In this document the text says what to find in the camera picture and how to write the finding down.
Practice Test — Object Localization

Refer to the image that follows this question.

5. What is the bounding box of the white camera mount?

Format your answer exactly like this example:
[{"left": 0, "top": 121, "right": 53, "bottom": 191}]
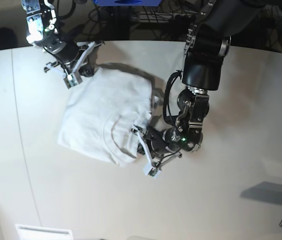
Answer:
[
  {"left": 43, "top": 40, "right": 105, "bottom": 90},
  {"left": 130, "top": 126, "right": 183, "bottom": 179}
]

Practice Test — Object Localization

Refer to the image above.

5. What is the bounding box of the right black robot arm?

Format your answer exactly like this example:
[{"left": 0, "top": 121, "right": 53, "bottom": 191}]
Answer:
[{"left": 21, "top": 0, "right": 87, "bottom": 75}]

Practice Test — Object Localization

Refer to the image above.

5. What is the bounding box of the white paper sheet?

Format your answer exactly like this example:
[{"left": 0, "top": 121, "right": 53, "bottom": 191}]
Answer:
[{"left": 15, "top": 224, "right": 74, "bottom": 240}]

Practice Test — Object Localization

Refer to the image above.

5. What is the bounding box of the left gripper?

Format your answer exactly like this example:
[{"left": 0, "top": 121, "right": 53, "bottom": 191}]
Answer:
[{"left": 137, "top": 127, "right": 181, "bottom": 158}]

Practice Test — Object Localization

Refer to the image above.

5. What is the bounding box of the blue box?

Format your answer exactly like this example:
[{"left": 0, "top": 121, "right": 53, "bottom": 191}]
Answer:
[{"left": 93, "top": 0, "right": 161, "bottom": 7}]

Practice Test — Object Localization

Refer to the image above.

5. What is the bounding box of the white T-shirt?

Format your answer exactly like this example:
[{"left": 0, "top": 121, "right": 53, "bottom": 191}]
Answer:
[{"left": 57, "top": 62, "right": 163, "bottom": 167}]

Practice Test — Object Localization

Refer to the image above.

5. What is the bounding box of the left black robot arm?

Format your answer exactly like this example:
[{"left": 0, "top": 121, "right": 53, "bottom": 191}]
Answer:
[{"left": 137, "top": 0, "right": 267, "bottom": 160}]

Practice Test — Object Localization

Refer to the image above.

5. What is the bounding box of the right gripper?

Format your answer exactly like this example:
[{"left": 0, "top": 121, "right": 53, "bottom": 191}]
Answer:
[{"left": 42, "top": 24, "right": 95, "bottom": 78}]

